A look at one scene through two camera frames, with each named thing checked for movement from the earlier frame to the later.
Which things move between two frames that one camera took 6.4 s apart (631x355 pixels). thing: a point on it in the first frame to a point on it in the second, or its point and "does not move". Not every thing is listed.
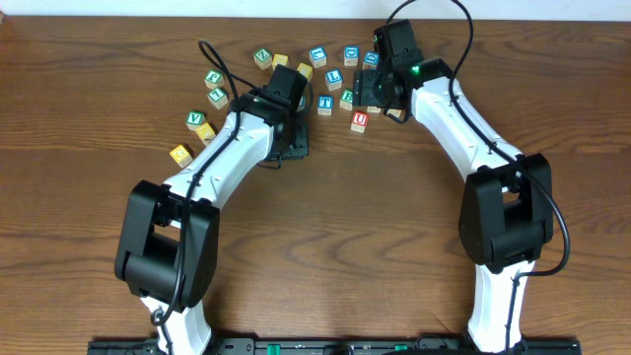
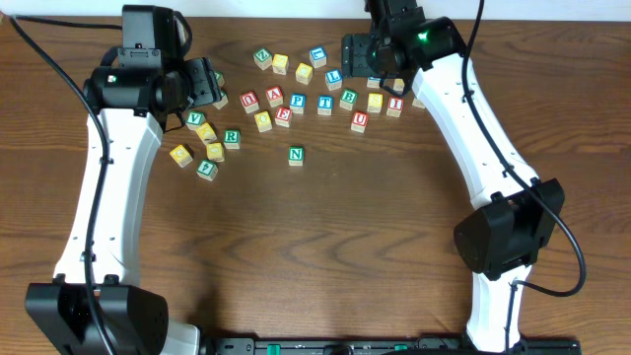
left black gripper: [297, 136] to [205, 80]
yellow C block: [181, 155] does not move
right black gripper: [365, 88] to [355, 55]
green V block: [194, 119] does not move
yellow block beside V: [206, 133] does not move
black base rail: [341, 346] does not move
